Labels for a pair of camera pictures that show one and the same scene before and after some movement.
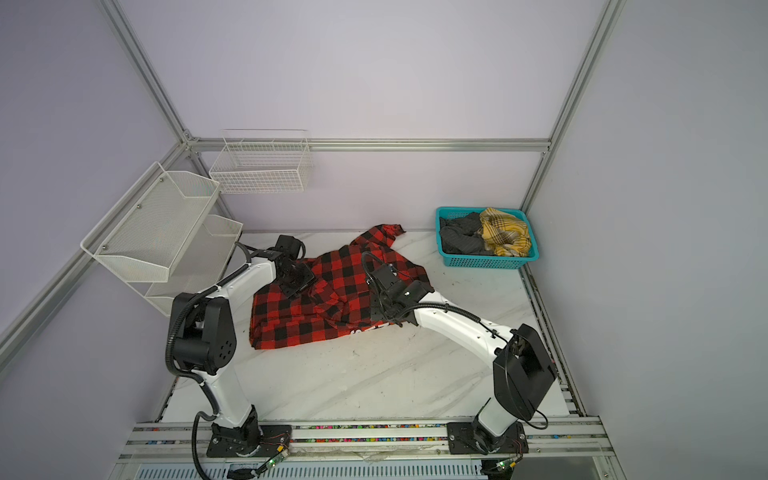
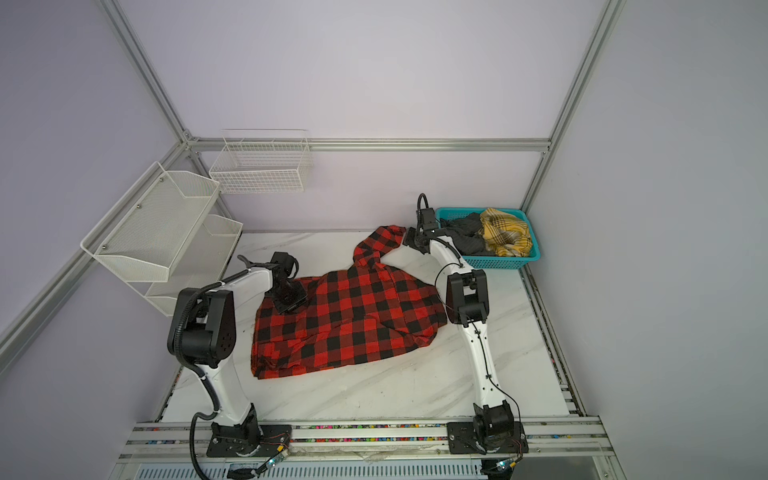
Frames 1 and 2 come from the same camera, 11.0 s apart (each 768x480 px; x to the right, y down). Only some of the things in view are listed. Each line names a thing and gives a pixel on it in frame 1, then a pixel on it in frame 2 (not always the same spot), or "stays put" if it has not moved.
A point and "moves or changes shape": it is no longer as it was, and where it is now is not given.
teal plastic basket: x=478 y=261 stays put
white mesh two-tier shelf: x=160 y=237 stays put
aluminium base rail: x=187 y=443 stays put
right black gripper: x=375 y=313 to x=408 y=237
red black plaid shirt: x=335 y=307 moves or changes shape
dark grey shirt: x=463 y=235 stays put
